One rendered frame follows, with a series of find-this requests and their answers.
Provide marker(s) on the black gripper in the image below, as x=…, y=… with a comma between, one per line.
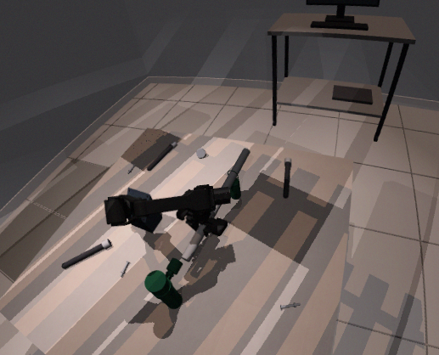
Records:
x=212, y=225

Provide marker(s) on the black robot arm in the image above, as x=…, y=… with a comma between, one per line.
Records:
x=201, y=199

